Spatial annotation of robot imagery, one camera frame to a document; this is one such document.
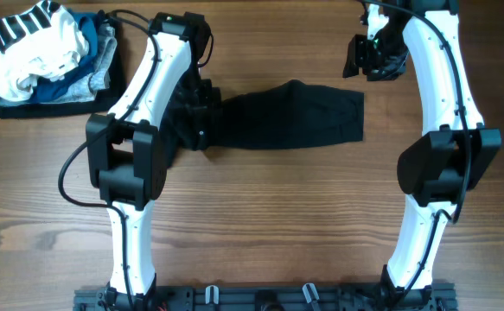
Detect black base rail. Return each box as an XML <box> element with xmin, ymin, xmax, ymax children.
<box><xmin>73</xmin><ymin>282</ymin><xmax>459</xmax><ymax>311</ymax></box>

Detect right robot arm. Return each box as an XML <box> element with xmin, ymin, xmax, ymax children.
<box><xmin>340</xmin><ymin>1</ymin><xmax>502</xmax><ymax>310</ymax></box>

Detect grey folded garment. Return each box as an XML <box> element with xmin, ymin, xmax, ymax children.
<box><xmin>5</xmin><ymin>17</ymin><xmax>118</xmax><ymax>106</ymax></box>

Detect black t-shirt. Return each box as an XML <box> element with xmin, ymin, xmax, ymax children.
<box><xmin>160</xmin><ymin>79</ymin><xmax>365</xmax><ymax>166</ymax></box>

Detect blue folded garment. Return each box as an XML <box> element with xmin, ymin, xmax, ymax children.
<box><xmin>0</xmin><ymin>1</ymin><xmax>103</xmax><ymax>104</ymax></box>

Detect black folded garment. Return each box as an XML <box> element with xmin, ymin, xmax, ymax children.
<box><xmin>0</xmin><ymin>10</ymin><xmax>126</xmax><ymax>119</ymax></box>

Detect white black striped garment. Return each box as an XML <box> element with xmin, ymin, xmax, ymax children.
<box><xmin>0</xmin><ymin>1</ymin><xmax>90</xmax><ymax>102</ymax></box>

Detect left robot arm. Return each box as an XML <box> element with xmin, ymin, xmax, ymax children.
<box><xmin>86</xmin><ymin>12</ymin><xmax>220</xmax><ymax>310</ymax></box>

